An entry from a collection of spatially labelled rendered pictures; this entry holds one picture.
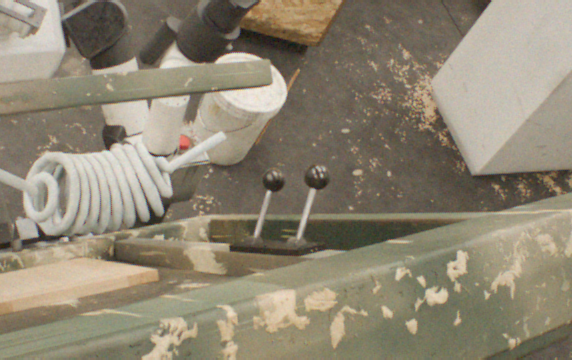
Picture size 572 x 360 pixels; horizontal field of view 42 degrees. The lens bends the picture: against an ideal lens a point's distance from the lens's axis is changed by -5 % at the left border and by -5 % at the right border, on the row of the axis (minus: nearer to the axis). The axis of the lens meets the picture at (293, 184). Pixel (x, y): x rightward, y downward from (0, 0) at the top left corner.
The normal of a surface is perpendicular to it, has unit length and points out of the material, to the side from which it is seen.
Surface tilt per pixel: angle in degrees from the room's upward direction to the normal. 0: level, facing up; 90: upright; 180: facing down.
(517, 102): 90
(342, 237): 90
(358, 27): 0
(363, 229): 90
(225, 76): 33
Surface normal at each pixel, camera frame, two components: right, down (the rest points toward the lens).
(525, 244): 0.55, -0.04
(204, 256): -0.83, 0.15
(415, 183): 0.38, -0.56
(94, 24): 0.29, 0.33
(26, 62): 0.53, 0.54
